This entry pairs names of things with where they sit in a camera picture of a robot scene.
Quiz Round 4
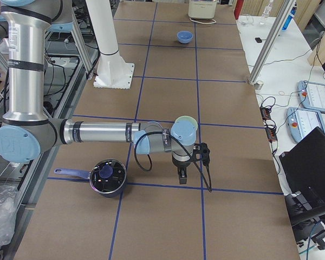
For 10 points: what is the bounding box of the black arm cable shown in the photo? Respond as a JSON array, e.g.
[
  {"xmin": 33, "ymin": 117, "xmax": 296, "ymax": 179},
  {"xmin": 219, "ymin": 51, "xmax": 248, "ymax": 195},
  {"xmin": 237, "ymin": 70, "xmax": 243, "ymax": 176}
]
[{"xmin": 134, "ymin": 129, "xmax": 213, "ymax": 193}]

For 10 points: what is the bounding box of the lower teach pendant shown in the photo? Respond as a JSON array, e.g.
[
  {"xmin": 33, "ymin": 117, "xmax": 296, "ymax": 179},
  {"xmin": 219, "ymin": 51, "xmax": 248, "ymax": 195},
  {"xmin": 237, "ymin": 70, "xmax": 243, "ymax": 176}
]
[{"xmin": 287, "ymin": 107, "xmax": 325, "ymax": 143}]

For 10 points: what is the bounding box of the white camera pillar with base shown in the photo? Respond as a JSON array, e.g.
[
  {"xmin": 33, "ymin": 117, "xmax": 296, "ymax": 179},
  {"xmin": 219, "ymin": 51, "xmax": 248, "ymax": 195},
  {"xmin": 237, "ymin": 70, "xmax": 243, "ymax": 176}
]
[{"xmin": 86, "ymin": 0, "xmax": 134, "ymax": 89}]

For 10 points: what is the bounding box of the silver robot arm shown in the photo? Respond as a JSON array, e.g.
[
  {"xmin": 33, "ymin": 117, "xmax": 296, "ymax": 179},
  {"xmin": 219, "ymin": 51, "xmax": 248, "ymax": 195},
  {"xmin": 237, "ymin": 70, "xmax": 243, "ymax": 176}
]
[{"xmin": 0, "ymin": 1, "xmax": 197, "ymax": 184}]

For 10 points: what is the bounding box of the clear plastic bottle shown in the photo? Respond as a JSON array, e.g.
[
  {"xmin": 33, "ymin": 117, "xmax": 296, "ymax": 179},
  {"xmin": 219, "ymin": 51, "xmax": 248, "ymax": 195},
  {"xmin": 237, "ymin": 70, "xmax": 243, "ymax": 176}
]
[{"xmin": 261, "ymin": 0, "xmax": 274, "ymax": 22}]

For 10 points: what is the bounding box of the upper teach pendant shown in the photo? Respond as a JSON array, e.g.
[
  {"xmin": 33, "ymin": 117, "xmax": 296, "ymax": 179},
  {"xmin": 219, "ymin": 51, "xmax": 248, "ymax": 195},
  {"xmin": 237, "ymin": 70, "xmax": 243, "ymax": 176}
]
[{"xmin": 297, "ymin": 80, "xmax": 325, "ymax": 113}]

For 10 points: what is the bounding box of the blue water bottle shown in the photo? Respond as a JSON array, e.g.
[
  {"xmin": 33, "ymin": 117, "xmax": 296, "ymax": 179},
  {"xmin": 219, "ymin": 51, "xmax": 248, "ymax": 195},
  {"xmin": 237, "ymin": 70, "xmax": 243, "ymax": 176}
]
[{"xmin": 282, "ymin": 2, "xmax": 297, "ymax": 30}]

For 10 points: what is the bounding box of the blue bowl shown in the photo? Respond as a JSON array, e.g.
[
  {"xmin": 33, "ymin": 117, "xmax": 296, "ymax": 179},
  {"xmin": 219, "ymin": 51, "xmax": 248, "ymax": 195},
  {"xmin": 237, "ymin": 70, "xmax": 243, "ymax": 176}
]
[{"xmin": 177, "ymin": 31, "xmax": 193, "ymax": 44}]

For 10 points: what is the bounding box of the white appliance box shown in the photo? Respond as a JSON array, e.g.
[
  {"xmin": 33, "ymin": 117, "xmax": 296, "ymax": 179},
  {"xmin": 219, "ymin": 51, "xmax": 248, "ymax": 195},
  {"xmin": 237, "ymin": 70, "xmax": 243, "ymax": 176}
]
[{"xmin": 188, "ymin": 0, "xmax": 217, "ymax": 20}]

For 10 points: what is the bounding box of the orange black usb hub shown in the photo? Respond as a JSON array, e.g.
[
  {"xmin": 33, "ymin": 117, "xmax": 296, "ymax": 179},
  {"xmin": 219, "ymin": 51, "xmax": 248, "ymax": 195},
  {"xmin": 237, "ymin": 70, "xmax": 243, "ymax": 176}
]
[{"xmin": 259, "ymin": 106, "xmax": 278, "ymax": 143}]

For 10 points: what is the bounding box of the teach pendant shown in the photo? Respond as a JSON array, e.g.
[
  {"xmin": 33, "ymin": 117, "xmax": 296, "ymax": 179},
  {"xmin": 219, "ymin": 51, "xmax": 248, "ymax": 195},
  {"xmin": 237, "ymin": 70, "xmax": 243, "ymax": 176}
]
[
  {"xmin": 287, "ymin": 107, "xmax": 325, "ymax": 143},
  {"xmin": 297, "ymin": 80, "xmax": 325, "ymax": 113}
]

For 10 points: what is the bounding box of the crumpled plastic bag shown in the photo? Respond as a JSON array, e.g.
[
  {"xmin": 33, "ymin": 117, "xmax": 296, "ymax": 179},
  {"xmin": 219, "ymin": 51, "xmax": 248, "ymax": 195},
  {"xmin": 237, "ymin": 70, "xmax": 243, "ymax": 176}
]
[{"xmin": 0, "ymin": 185, "xmax": 18, "ymax": 247}]

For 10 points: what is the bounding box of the green bowl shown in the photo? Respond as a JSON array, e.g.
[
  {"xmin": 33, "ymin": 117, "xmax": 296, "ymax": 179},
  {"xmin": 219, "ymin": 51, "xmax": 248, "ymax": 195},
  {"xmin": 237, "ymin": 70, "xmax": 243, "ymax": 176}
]
[{"xmin": 175, "ymin": 115, "xmax": 198, "ymax": 130}]

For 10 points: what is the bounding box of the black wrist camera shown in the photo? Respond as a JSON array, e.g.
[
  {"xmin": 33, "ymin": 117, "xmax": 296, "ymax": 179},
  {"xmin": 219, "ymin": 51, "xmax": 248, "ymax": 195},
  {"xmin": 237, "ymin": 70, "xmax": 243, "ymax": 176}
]
[{"xmin": 192, "ymin": 142, "xmax": 210, "ymax": 167}]

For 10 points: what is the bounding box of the black laptop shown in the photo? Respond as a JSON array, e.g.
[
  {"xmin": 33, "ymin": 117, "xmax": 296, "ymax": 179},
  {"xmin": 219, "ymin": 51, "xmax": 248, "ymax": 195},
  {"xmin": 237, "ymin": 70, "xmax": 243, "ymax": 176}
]
[{"xmin": 279, "ymin": 127, "xmax": 325, "ymax": 203}]

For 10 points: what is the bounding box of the aluminium frame post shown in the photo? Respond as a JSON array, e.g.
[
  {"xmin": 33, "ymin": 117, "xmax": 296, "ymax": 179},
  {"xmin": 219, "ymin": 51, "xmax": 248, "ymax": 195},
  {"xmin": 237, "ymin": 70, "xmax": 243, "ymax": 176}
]
[{"xmin": 248, "ymin": 0, "xmax": 296, "ymax": 85}]

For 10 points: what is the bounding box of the blue saucepan with glass lid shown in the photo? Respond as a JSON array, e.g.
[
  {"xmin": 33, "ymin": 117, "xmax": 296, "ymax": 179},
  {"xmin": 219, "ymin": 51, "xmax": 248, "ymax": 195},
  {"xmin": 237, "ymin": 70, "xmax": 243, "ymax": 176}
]
[{"xmin": 54, "ymin": 159, "xmax": 127, "ymax": 198}]

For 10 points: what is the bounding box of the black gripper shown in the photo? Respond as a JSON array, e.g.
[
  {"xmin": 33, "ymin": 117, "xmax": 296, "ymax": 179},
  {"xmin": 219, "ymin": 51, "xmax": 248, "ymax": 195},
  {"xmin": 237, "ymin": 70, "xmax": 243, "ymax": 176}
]
[{"xmin": 172, "ymin": 152, "xmax": 191, "ymax": 185}]

